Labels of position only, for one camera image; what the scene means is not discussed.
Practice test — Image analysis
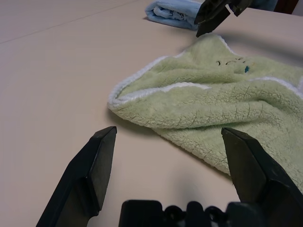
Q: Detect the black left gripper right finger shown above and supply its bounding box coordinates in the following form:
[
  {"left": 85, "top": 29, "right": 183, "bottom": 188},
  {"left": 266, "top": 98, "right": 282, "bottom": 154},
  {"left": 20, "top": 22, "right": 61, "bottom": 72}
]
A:
[{"left": 221, "top": 127, "right": 303, "bottom": 227}]

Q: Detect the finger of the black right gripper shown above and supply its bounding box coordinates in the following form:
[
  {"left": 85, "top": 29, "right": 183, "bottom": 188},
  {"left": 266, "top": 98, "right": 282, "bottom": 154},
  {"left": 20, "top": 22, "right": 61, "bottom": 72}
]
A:
[
  {"left": 228, "top": 0, "right": 251, "bottom": 17},
  {"left": 194, "top": 0, "right": 231, "bottom": 38}
]

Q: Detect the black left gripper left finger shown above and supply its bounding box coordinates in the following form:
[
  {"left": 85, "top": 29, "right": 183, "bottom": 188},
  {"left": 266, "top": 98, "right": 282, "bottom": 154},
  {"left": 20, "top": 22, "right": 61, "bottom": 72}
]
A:
[{"left": 35, "top": 126, "right": 118, "bottom": 227}]

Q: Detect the green towel with white trim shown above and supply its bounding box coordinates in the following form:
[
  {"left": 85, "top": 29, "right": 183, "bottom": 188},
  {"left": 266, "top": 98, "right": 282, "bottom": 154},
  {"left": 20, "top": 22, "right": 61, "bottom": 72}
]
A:
[{"left": 107, "top": 34, "right": 303, "bottom": 177}]

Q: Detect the folded light blue towel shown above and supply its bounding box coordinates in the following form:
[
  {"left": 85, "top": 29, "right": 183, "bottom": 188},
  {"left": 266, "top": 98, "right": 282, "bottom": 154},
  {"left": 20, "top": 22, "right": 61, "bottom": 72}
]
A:
[{"left": 144, "top": 0, "right": 279, "bottom": 31}]

